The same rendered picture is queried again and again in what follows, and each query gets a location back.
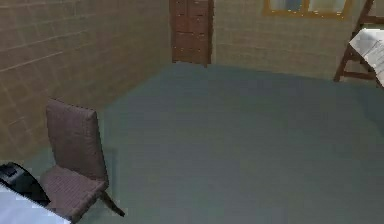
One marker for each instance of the yellow framed window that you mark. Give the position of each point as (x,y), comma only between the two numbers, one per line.
(306,7)

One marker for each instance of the black rounded device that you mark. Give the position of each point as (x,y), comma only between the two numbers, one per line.
(23,183)

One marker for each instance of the brown upholstered chair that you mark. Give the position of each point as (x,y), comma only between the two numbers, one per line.
(75,140)

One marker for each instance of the brown wooden room door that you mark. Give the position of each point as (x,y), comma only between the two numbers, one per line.
(190,31)

